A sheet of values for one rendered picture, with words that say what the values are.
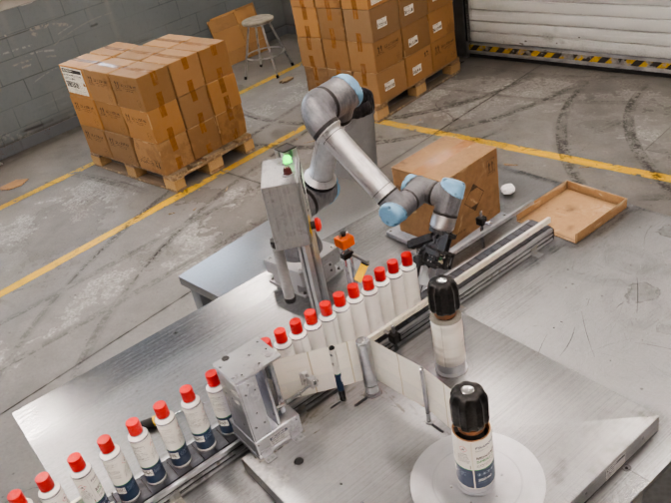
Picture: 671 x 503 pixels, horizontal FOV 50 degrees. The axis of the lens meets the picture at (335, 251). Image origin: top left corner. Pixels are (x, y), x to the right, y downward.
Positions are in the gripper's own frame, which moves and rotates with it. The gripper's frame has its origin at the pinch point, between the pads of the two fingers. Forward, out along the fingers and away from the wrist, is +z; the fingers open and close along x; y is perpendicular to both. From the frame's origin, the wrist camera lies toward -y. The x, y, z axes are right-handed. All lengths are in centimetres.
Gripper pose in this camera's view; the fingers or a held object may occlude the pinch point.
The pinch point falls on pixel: (418, 287)
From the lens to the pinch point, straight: 227.7
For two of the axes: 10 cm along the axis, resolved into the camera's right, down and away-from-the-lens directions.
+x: 7.5, 0.3, 6.6
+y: 6.1, 3.3, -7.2
